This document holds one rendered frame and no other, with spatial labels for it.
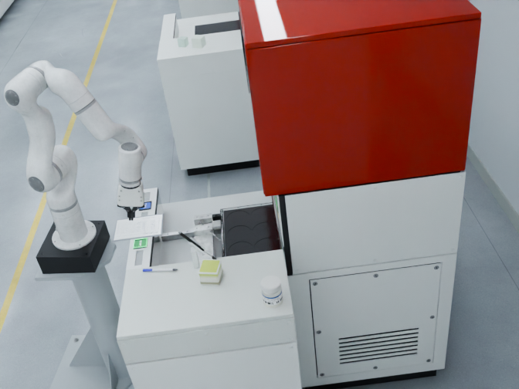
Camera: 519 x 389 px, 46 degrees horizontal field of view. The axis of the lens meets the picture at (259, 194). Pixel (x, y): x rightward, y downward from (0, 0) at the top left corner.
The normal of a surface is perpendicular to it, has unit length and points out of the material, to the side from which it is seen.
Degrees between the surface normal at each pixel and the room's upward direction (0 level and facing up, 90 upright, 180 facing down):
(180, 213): 0
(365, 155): 90
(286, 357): 90
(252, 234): 0
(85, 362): 90
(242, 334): 90
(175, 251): 0
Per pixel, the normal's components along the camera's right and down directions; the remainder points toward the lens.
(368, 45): 0.07, 0.58
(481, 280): -0.11, -0.80
